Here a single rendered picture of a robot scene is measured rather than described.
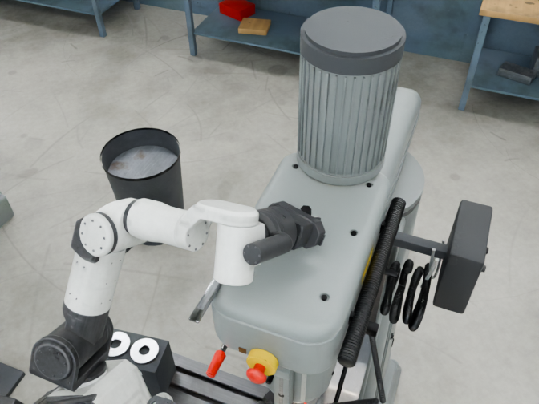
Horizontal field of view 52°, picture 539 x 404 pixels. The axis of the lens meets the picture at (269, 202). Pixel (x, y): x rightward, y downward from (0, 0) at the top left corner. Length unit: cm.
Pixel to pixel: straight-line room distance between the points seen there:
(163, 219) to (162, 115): 381
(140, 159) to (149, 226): 257
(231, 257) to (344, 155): 40
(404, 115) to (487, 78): 330
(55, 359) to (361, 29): 85
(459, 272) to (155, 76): 421
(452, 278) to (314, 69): 63
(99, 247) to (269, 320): 32
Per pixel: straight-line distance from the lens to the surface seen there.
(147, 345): 190
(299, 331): 99
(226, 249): 87
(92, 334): 117
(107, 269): 108
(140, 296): 344
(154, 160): 349
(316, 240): 102
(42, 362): 118
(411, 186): 174
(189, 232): 92
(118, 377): 124
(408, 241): 148
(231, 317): 103
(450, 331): 335
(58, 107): 510
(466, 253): 137
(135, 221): 98
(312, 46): 106
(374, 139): 117
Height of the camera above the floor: 272
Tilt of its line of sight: 45 degrees down
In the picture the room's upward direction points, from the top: 1 degrees counter-clockwise
